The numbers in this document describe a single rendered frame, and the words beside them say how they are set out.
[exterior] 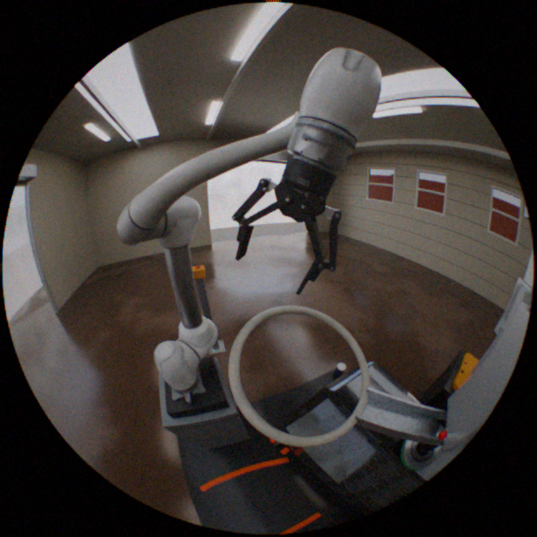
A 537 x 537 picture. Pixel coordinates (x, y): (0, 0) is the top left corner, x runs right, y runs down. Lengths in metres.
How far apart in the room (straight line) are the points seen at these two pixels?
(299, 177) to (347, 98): 0.13
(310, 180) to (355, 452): 1.01
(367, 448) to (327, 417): 0.28
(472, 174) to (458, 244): 2.33
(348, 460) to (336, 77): 1.17
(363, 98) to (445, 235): 6.56
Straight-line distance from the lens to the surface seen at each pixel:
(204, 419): 0.96
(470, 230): 6.69
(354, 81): 0.26
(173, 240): 0.60
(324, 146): 0.23
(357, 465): 1.02
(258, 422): 0.46
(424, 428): 0.77
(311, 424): 1.02
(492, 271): 6.87
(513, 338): 0.62
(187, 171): 0.36
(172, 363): 0.77
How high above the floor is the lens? 1.69
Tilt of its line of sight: 24 degrees down
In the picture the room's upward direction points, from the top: straight up
